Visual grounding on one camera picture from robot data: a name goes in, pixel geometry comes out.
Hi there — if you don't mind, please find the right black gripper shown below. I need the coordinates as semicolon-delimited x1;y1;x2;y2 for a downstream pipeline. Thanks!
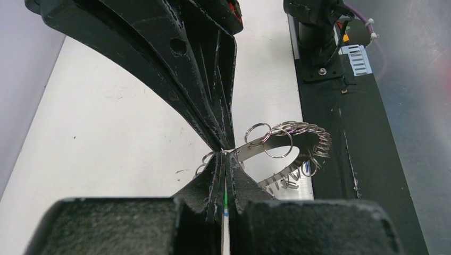
25;1;244;150

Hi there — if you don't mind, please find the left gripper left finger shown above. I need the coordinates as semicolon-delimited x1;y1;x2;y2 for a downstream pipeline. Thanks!
25;152;226;254

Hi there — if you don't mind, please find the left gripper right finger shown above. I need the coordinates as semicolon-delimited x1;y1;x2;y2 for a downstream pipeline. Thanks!
226;153;402;254

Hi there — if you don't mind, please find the metal disc keyring holder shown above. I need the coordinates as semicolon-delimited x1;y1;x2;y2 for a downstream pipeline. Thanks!
194;121;332;196

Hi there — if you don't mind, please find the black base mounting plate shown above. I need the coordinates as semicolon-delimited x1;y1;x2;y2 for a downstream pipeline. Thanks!
295;56;428;254

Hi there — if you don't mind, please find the right white cable duct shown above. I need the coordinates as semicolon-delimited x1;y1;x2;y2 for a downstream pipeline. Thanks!
340;45;373;77

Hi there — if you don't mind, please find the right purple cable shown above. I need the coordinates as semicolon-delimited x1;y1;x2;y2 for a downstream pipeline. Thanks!
343;3;388;78

